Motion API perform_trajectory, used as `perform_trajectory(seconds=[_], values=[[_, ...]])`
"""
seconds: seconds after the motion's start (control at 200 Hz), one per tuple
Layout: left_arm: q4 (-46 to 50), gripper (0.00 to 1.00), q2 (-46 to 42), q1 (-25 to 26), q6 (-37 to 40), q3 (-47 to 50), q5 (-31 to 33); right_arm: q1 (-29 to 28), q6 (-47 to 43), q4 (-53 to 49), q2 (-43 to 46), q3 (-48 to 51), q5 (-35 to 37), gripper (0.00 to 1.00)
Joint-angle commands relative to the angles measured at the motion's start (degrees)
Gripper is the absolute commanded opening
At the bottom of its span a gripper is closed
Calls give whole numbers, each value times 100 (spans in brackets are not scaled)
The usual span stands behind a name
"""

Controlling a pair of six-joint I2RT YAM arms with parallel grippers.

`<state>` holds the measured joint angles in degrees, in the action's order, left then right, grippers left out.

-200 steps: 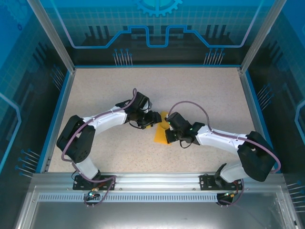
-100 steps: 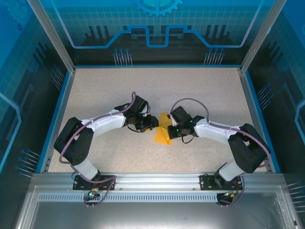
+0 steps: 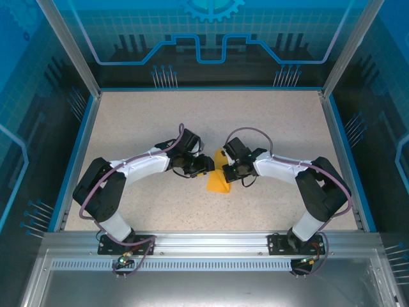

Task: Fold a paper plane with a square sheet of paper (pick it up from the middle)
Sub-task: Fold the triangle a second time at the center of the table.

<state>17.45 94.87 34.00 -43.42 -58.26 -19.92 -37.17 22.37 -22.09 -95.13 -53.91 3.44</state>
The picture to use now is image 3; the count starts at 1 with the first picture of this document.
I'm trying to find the small green-lit circuit board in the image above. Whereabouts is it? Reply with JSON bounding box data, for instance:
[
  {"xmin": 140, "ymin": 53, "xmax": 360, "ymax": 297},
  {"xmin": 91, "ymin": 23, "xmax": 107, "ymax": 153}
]
[
  {"xmin": 295, "ymin": 255, "xmax": 320, "ymax": 268},
  {"xmin": 117, "ymin": 251, "xmax": 134, "ymax": 267}
]

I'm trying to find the blue gear print enclosure panel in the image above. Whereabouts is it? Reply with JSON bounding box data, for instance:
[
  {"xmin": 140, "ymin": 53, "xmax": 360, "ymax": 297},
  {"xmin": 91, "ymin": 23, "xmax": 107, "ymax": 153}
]
[{"xmin": 60, "ymin": 0, "xmax": 362, "ymax": 89}]

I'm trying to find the slotted grey cable duct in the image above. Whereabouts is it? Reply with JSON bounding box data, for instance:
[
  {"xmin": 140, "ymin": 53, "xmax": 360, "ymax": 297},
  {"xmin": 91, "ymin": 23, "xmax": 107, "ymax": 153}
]
[{"xmin": 50, "ymin": 260, "xmax": 295, "ymax": 271}]

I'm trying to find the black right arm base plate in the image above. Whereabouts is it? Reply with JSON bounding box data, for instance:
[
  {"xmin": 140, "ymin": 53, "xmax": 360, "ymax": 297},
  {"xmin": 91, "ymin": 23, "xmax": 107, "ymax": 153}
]
[{"xmin": 267, "ymin": 233, "xmax": 330, "ymax": 256}]

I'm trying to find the grey metal shelf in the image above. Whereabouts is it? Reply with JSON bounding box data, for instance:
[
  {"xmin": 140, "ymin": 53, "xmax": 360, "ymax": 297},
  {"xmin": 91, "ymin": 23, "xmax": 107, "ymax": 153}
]
[{"xmin": 19, "ymin": 249, "xmax": 403, "ymax": 307}]

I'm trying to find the blue grid print side panel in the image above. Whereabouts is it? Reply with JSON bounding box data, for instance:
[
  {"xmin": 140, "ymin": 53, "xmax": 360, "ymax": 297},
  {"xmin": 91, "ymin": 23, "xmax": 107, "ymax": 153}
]
[
  {"xmin": 0, "ymin": 0, "xmax": 96, "ymax": 256},
  {"xmin": 332, "ymin": 0, "xmax": 409, "ymax": 288}
]

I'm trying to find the aluminium frame post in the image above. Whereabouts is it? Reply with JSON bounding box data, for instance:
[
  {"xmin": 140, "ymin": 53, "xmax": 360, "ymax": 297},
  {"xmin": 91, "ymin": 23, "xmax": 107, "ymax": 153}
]
[
  {"xmin": 36, "ymin": 0, "xmax": 103, "ymax": 97},
  {"xmin": 321, "ymin": 0, "xmax": 387, "ymax": 98}
]

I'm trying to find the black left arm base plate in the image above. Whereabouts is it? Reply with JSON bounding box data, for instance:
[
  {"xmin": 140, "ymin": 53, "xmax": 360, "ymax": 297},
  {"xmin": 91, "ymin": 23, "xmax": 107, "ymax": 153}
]
[{"xmin": 97, "ymin": 234, "xmax": 157, "ymax": 256}]

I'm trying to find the aluminium mounting rail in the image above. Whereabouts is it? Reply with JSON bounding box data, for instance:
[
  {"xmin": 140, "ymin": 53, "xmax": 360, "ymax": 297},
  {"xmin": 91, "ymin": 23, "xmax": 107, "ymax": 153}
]
[{"xmin": 43, "ymin": 232, "xmax": 381, "ymax": 256}]

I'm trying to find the aluminium side rail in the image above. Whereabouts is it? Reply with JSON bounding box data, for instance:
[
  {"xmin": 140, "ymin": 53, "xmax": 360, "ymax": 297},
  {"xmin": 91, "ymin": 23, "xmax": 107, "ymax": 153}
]
[
  {"xmin": 54, "ymin": 92, "xmax": 103, "ymax": 233},
  {"xmin": 320, "ymin": 92, "xmax": 367, "ymax": 233}
]

